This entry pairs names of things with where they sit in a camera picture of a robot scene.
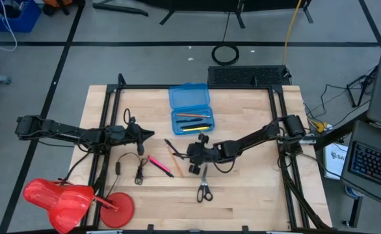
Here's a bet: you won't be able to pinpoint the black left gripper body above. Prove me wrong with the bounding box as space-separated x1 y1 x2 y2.
112 117 146 156

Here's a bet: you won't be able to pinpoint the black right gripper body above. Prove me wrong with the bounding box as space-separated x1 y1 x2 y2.
189 133 219 176

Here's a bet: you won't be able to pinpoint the yellow highlighter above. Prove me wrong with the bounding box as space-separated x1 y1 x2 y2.
182 126 210 133

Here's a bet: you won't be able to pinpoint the black-handled scissors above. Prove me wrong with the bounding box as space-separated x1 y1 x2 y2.
196 163 214 203

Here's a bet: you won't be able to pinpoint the pink and black highlighter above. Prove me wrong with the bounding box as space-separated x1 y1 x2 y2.
148 155 175 179

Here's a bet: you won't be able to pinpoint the blue plastic supply box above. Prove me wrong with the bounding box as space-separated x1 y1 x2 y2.
168 83 216 136

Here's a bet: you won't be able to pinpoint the white printed box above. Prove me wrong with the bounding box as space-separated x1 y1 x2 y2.
322 142 350 181

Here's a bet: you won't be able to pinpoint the red desk lamp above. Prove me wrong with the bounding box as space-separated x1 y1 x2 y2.
23 177 135 234

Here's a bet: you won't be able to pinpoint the yellow plug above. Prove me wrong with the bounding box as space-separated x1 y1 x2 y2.
313 120 328 133

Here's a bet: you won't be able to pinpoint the black floor bar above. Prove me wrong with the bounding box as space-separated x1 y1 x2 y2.
92 2 149 18

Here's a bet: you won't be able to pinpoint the black room divider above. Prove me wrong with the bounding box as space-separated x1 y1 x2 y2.
135 0 314 29

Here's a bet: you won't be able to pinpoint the orange and black bag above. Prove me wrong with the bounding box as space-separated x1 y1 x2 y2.
42 0 86 16

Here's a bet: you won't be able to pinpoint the blue plastic bin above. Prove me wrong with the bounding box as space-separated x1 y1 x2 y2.
0 0 42 33

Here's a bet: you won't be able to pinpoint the black desk leg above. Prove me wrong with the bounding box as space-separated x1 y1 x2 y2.
341 194 363 228

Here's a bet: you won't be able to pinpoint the grey laptop backlit keyboard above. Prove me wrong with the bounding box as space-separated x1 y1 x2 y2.
339 119 381 211

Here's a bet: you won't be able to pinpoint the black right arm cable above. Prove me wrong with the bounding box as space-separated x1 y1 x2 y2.
213 155 236 174

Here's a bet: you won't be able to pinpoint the black lamp cable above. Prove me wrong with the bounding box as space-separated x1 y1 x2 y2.
107 151 150 200

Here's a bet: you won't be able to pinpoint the black aluminium table frame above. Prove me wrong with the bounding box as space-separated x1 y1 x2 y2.
79 73 333 234

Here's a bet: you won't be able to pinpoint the coiled black cable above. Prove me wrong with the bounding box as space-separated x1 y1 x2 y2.
211 12 240 66

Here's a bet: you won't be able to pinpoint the yellow cable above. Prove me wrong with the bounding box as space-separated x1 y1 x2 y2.
281 0 304 65

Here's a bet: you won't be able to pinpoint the white cable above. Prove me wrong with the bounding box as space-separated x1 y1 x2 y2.
0 0 18 53

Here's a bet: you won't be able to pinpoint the black cable bundle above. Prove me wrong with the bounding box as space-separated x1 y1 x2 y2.
304 64 381 131

